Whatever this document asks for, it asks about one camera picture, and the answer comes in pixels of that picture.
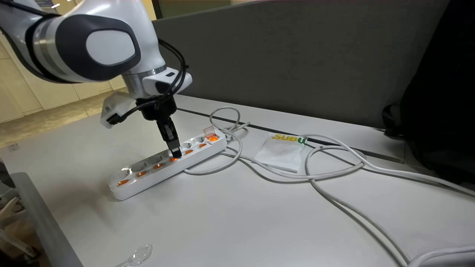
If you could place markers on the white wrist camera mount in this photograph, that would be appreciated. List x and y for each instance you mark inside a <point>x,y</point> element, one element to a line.
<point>116,106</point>

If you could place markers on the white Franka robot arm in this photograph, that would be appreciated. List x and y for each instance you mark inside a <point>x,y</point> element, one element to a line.
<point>74,45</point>

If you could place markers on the clear plastic spoon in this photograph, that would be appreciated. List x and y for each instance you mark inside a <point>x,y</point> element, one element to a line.
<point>139,254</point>

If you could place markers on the grey desk partition panel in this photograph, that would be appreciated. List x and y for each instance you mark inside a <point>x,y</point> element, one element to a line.
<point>297,60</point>

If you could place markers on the white power strip orange switches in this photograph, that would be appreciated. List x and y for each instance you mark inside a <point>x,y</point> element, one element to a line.
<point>148,178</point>

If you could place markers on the pale metal frame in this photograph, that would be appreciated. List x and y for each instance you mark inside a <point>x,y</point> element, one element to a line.
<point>12,223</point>

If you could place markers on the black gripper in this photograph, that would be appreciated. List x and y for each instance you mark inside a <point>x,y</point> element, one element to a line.
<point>156,107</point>

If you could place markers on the cream storage cabinet row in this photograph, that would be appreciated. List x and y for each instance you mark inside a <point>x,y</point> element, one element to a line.
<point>19,98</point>

